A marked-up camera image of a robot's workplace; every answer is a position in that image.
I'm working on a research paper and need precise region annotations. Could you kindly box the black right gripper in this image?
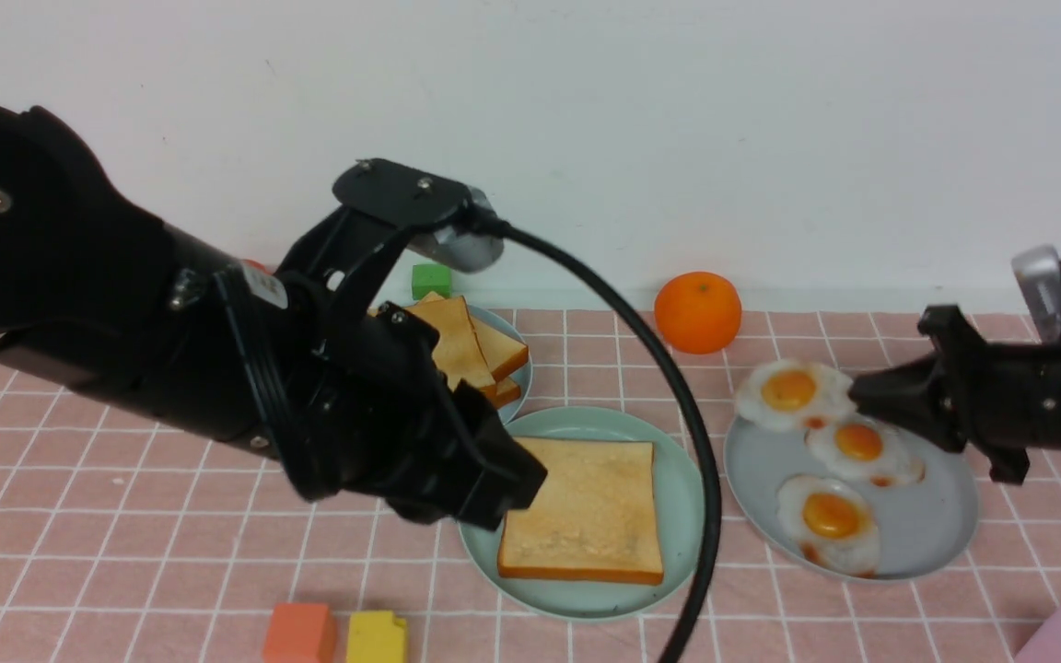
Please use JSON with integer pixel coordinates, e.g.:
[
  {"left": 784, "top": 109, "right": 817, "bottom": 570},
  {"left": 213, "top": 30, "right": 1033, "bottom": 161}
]
[{"left": 849, "top": 306, "right": 1061, "bottom": 485}]

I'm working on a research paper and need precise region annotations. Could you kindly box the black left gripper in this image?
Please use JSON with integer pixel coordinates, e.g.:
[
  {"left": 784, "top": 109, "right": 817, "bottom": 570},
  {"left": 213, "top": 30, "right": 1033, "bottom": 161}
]
[{"left": 277, "top": 158, "right": 547, "bottom": 531}]

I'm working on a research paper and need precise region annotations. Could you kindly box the toast slice bottom sandwich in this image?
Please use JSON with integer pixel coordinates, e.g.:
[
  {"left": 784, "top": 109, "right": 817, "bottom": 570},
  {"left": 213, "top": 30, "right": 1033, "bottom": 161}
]
[{"left": 495, "top": 437, "right": 665, "bottom": 587}]

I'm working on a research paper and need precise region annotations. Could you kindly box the toast slice sandwich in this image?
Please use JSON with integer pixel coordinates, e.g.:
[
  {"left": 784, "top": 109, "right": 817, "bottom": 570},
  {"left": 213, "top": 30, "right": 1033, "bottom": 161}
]
[
  {"left": 495, "top": 437, "right": 665, "bottom": 587},
  {"left": 407, "top": 297, "right": 497, "bottom": 399}
]

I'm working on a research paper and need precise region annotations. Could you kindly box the toast slice top sandwich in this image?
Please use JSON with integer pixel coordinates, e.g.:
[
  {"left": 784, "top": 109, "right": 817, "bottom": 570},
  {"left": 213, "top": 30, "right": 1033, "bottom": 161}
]
[{"left": 407, "top": 297, "right": 497, "bottom": 399}]

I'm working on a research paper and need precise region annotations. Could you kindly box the fried egg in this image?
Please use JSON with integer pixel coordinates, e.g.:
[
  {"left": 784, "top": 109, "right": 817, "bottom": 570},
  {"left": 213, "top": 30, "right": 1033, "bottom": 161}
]
[
  {"left": 734, "top": 357, "right": 857, "bottom": 433},
  {"left": 777, "top": 474, "right": 881, "bottom": 578},
  {"left": 805, "top": 416, "right": 926, "bottom": 488}
]

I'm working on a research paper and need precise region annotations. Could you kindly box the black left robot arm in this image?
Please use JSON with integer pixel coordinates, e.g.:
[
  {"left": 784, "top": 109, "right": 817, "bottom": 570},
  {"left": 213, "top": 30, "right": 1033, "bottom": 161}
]
[{"left": 0, "top": 108, "right": 547, "bottom": 531}]

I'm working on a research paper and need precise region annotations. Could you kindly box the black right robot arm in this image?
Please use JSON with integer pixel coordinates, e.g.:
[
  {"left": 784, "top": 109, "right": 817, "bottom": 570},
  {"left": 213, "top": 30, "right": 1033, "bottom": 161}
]
[{"left": 849, "top": 306, "right": 1061, "bottom": 485}]

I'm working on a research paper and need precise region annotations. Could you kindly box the toast slice lower stack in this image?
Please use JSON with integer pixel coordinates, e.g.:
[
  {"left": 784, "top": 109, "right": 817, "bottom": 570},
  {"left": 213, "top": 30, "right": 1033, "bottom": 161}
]
[{"left": 490, "top": 377, "right": 522, "bottom": 411}]

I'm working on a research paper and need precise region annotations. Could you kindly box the toast slice stack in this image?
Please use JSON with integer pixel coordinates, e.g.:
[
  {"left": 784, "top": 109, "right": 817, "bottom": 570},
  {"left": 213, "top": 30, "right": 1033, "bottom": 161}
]
[
  {"left": 490, "top": 377, "right": 522, "bottom": 411},
  {"left": 469, "top": 308, "right": 531, "bottom": 382}
]

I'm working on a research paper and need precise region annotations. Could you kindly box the light blue bread plate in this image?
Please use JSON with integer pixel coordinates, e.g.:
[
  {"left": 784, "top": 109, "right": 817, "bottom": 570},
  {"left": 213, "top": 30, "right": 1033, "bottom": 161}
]
[{"left": 468, "top": 306, "right": 533, "bottom": 424}]

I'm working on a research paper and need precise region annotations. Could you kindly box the toast slice upper stack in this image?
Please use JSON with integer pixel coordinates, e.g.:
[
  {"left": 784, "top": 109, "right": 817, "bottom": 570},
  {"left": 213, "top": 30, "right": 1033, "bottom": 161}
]
[{"left": 469, "top": 308, "right": 531, "bottom": 382}]

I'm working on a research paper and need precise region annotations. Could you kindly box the grey-blue egg plate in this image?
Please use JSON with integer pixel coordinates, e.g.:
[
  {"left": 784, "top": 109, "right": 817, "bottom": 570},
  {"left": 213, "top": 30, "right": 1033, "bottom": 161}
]
[{"left": 723, "top": 416, "right": 980, "bottom": 585}]

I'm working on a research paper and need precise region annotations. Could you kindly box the mint green centre plate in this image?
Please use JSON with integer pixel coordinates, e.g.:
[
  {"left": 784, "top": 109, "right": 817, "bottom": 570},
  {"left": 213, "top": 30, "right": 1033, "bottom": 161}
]
[{"left": 459, "top": 406, "right": 705, "bottom": 622}]

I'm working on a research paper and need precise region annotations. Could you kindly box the yellow foam cube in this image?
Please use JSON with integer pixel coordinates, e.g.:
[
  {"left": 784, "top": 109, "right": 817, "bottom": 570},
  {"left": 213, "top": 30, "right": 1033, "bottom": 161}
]
[{"left": 345, "top": 611, "right": 408, "bottom": 663}]

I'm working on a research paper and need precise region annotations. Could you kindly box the fried egg front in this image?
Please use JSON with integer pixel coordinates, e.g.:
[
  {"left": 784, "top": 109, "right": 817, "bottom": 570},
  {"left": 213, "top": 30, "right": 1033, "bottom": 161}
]
[{"left": 777, "top": 474, "right": 881, "bottom": 578}]

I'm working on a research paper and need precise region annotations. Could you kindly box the green foam cube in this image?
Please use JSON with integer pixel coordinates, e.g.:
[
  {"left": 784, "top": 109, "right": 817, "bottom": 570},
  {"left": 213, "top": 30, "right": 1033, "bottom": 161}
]
[{"left": 410, "top": 263, "right": 453, "bottom": 301}]

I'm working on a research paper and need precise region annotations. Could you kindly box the orange foam cube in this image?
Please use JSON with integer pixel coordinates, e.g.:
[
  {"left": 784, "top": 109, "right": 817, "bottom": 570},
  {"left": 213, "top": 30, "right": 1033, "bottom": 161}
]
[{"left": 262, "top": 603, "right": 337, "bottom": 663}]

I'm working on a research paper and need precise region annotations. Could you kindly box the orange fruit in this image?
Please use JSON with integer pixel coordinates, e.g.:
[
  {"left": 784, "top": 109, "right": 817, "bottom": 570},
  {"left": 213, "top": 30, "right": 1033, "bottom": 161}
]
[{"left": 654, "top": 272, "right": 742, "bottom": 355}]

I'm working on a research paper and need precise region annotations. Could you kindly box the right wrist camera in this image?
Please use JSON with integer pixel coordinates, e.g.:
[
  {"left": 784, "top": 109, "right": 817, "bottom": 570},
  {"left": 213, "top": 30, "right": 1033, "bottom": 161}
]
[{"left": 1011, "top": 244, "right": 1061, "bottom": 348}]

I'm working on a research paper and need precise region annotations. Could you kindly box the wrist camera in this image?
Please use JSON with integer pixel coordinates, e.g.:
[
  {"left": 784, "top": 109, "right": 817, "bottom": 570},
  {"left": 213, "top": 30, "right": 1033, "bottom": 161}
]
[
  {"left": 407, "top": 186, "right": 505, "bottom": 273},
  {"left": 1011, "top": 244, "right": 1061, "bottom": 348}
]

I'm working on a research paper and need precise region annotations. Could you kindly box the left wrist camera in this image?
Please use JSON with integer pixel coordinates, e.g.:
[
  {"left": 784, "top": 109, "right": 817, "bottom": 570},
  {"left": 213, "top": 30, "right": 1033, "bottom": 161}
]
[{"left": 407, "top": 186, "right": 505, "bottom": 273}]

